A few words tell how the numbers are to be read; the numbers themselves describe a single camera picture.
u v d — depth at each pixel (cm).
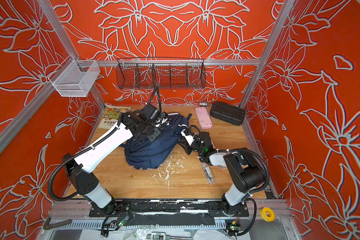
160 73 99
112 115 114
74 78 92
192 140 79
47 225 68
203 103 117
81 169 42
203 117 110
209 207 74
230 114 106
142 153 75
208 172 83
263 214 70
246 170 46
